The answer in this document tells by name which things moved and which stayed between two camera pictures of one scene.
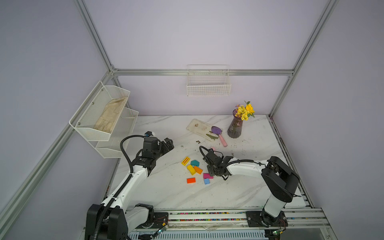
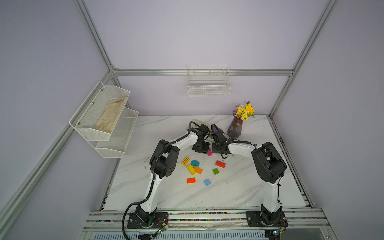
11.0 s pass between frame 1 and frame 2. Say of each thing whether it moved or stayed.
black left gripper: moved
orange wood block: stayed
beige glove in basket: stayed
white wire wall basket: stayed
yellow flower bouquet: stayed
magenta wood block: moved
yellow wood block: stayed
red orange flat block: stayed
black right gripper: moved
